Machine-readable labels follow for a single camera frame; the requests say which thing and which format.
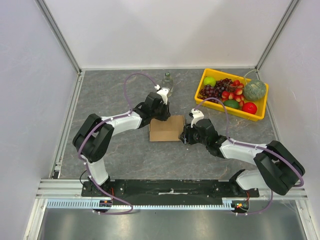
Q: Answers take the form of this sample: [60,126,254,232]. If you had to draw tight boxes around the brown cardboard box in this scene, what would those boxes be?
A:
[149,115,185,142]

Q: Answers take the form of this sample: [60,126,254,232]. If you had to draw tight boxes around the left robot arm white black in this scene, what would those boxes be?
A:
[72,89,171,197]

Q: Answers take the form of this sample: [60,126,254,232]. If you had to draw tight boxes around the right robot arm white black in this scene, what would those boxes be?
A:
[179,118,306,197]

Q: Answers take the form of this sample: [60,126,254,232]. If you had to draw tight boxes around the clear glass bottle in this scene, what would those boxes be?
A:
[161,71,174,97]

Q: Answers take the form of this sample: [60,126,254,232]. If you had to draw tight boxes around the purple grape bunch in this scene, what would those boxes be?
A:
[198,79,223,101]

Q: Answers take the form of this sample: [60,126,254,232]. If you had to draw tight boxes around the green apple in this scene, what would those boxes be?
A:
[203,76,216,87]

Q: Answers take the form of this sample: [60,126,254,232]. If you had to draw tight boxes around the red apple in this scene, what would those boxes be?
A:
[241,102,258,115]

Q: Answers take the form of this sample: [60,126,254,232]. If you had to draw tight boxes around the yellow plastic tray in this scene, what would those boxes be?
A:
[194,68,269,122]

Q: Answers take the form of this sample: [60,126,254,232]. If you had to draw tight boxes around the netted green melon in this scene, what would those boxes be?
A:
[243,79,267,102]

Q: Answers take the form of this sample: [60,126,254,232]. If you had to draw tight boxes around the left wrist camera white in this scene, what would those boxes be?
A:
[154,84,170,105]

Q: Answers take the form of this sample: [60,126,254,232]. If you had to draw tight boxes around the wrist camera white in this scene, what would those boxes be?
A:
[189,108,204,128]
[154,84,170,105]

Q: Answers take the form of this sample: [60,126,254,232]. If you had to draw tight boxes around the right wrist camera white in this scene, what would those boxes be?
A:
[189,108,204,128]

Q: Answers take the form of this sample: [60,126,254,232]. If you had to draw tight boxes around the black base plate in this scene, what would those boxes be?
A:
[81,178,261,206]

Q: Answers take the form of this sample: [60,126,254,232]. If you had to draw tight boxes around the white slotted cable duct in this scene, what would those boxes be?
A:
[46,198,239,211]

